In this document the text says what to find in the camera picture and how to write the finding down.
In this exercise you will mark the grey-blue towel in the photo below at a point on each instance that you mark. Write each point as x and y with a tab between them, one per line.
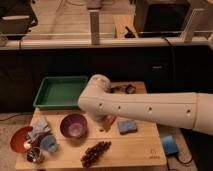
39	127

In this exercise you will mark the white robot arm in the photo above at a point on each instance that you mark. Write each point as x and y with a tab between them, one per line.
189	110

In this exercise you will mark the red chili pepper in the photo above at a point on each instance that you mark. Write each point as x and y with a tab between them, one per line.
107	124

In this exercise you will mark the blue sponge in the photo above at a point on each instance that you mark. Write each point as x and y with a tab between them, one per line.
127	126

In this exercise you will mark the purple bowl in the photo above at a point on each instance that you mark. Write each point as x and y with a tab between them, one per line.
74	126

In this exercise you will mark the green plastic tray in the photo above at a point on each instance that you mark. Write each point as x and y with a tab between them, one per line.
60	92

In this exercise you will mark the bunch of dark grapes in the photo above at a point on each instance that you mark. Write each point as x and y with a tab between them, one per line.
93	153

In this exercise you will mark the metal spoon in bowl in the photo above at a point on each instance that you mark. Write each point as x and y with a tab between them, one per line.
28	144

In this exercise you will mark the red bowl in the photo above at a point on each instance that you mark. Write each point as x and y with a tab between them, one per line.
19	138

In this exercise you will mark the black chair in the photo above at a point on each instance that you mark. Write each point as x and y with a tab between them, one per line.
17	17

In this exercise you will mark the black handled tool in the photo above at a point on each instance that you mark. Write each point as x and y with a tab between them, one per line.
128	89

